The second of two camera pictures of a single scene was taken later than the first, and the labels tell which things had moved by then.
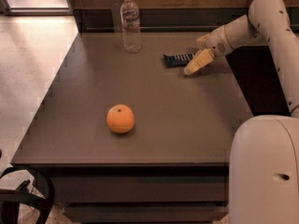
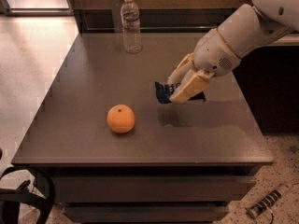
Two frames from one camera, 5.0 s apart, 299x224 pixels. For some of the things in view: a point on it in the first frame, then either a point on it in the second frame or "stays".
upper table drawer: (140, 189) stays
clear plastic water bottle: (131, 27) stays
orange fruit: (121, 119) stays
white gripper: (218, 42) → (214, 56)
